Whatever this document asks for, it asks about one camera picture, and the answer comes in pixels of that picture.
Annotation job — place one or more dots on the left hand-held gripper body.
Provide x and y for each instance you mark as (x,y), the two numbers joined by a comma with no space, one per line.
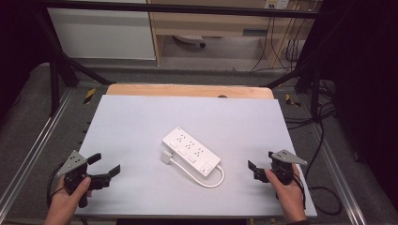
(72,163)

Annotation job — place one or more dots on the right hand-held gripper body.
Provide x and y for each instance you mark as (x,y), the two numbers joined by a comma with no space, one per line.
(283,168)

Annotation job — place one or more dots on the white plug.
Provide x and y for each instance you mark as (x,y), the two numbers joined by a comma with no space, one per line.
(166,156)

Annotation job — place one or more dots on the white power strip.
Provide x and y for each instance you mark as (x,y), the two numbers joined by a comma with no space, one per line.
(189,150)

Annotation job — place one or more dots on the person's right hand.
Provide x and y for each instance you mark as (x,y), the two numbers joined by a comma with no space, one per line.
(291,197)

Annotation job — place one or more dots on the person's left hand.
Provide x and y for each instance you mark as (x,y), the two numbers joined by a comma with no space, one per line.
(64,203)

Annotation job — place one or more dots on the yellow black tape strip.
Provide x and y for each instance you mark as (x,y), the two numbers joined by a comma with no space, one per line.
(89,96)
(291,100)

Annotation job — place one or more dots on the light wooden table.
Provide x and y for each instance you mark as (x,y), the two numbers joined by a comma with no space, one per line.
(187,91)

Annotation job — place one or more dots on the black curtain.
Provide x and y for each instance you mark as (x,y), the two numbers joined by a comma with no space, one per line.
(363,93)
(18,53)

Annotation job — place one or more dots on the white cabinet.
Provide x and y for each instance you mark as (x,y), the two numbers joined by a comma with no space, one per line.
(101,34)

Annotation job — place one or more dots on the grey device under desk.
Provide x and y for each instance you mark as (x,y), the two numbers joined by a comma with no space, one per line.
(191,39)

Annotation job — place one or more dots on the wooden desk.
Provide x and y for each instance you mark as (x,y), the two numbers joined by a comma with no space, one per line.
(212,22)

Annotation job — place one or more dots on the aluminium floor rail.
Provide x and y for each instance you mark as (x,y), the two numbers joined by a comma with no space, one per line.
(336,175)
(34,146)

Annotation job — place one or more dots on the black metal frame stand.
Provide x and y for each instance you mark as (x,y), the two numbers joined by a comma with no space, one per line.
(308,75)
(58,72)

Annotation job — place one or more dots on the white wall socket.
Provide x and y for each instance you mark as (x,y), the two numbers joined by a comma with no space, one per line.
(276,3)

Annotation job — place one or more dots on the black metal frame bar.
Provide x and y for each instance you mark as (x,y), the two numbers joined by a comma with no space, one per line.
(175,7)

